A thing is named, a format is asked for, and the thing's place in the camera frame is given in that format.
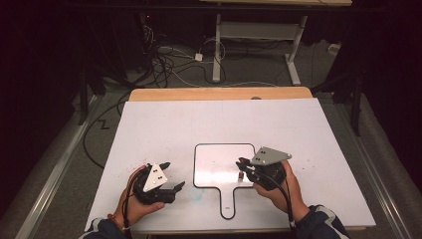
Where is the hand-held gripper cable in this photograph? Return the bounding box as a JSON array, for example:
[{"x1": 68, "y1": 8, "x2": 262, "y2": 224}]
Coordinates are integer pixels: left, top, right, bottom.
[
  {"x1": 262, "y1": 170, "x2": 297, "y2": 230},
  {"x1": 120, "y1": 172, "x2": 147, "y2": 239}
]

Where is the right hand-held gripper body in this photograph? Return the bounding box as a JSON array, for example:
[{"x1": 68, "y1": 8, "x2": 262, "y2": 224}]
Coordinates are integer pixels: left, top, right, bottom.
[{"x1": 247, "y1": 145, "x2": 293, "y2": 192}]

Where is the right hand-held gripper cable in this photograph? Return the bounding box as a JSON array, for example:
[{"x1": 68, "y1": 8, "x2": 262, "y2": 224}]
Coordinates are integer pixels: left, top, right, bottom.
[{"x1": 262, "y1": 170, "x2": 297, "y2": 230}]

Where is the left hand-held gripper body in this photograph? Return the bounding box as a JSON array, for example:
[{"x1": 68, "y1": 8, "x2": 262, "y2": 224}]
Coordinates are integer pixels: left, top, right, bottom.
[{"x1": 133, "y1": 162, "x2": 177, "y2": 205}]

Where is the white table sheet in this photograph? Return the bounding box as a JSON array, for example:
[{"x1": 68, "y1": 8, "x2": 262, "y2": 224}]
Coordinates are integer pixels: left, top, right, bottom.
[{"x1": 87, "y1": 98, "x2": 377, "y2": 234}]

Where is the white floor cable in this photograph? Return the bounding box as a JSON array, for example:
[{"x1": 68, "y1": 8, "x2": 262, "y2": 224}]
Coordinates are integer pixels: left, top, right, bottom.
[{"x1": 158, "y1": 38, "x2": 277, "y2": 89}]

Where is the person's right hand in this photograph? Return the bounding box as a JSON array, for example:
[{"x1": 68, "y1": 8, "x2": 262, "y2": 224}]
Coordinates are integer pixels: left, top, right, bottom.
[{"x1": 252, "y1": 159, "x2": 310, "y2": 222}]

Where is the tangle of black cables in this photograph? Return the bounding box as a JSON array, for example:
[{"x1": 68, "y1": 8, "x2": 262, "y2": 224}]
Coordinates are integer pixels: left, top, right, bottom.
[{"x1": 140, "y1": 24, "x2": 187, "y2": 88}]

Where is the white paddle whiteboard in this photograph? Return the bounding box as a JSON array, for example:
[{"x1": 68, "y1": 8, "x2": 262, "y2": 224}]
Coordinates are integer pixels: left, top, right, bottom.
[{"x1": 193, "y1": 142, "x2": 261, "y2": 220}]

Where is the red bracelet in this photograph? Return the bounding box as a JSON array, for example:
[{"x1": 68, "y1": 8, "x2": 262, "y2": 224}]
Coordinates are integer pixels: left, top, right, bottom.
[{"x1": 107, "y1": 213, "x2": 125, "y2": 231}]

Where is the black floor cable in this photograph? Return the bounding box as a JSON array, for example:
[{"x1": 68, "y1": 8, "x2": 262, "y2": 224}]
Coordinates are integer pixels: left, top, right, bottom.
[{"x1": 83, "y1": 93, "x2": 131, "y2": 169}]

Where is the person's left hand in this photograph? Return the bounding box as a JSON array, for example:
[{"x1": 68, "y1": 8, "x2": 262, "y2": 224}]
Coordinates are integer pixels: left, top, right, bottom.
[{"x1": 113, "y1": 164, "x2": 166, "y2": 228}]

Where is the aluminium floor rail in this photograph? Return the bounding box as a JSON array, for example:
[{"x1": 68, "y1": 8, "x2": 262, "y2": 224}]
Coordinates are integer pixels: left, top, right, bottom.
[
  {"x1": 14, "y1": 95, "x2": 102, "y2": 239},
  {"x1": 331, "y1": 99, "x2": 413, "y2": 239}
]

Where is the white metal desk frame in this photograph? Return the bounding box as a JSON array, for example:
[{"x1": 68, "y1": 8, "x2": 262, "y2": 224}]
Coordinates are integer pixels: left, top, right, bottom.
[{"x1": 212, "y1": 13, "x2": 309, "y2": 86}]

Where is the left hand-held gripper cable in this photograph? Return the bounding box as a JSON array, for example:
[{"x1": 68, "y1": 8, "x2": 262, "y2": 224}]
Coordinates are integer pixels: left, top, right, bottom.
[{"x1": 120, "y1": 172, "x2": 147, "y2": 239}]

